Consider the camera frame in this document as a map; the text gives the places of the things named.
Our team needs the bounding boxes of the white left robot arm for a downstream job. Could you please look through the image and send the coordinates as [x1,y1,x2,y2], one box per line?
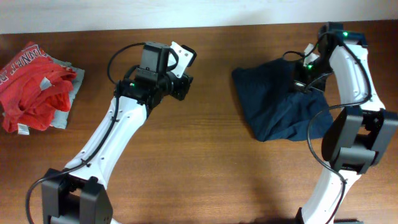
[42,72,193,223]

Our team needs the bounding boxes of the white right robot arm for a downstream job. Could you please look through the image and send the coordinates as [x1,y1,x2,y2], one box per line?
[293,22,397,223]

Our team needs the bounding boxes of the grey folded garment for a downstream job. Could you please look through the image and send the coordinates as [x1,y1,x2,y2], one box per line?
[46,55,85,130]

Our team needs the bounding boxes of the red printed t-shirt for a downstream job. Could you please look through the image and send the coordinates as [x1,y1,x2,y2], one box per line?
[1,42,77,133]

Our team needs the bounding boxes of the dark navy blue shorts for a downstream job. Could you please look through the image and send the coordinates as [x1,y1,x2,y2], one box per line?
[231,58,328,142]

